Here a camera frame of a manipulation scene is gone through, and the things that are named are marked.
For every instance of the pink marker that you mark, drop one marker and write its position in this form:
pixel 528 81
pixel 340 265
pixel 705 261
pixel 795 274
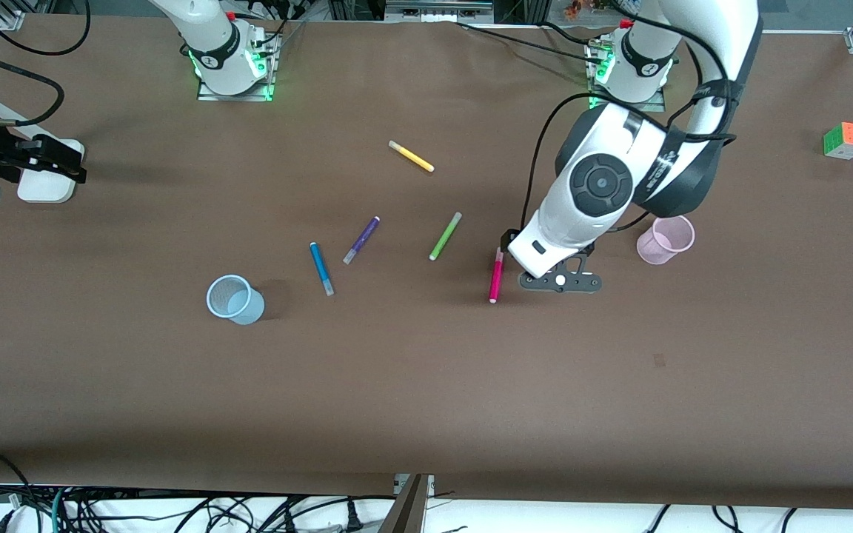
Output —
pixel 496 277

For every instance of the purple marker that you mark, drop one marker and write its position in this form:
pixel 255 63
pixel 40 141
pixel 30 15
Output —
pixel 362 239

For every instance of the yellow marker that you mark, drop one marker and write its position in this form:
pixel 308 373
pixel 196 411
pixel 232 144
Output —
pixel 412 156

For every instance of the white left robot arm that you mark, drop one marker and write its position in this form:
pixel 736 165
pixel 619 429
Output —
pixel 600 181

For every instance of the white lamp stand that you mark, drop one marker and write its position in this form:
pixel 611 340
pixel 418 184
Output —
pixel 45 189

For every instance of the brown table cover sheet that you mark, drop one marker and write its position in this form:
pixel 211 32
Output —
pixel 426 385

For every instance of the light pink plastic cup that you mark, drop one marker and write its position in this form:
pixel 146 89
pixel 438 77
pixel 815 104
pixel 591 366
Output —
pixel 663 248

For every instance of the grey device box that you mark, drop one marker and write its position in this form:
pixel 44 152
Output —
pixel 437 9

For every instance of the light blue plastic cup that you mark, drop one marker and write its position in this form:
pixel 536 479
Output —
pixel 245 307

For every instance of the green marker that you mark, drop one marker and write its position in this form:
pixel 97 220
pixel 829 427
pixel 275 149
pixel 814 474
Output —
pixel 445 237

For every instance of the colourful puzzle cube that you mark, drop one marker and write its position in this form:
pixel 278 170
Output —
pixel 846 141

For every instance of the blue marker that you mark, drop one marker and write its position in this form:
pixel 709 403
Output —
pixel 320 268

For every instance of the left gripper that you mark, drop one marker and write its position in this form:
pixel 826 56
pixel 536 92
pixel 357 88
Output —
pixel 508 235

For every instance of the small orange object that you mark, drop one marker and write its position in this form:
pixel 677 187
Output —
pixel 574 9

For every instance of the metal table frame post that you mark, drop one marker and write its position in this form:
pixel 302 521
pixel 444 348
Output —
pixel 408 511

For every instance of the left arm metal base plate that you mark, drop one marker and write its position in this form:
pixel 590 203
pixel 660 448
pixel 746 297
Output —
pixel 630 107

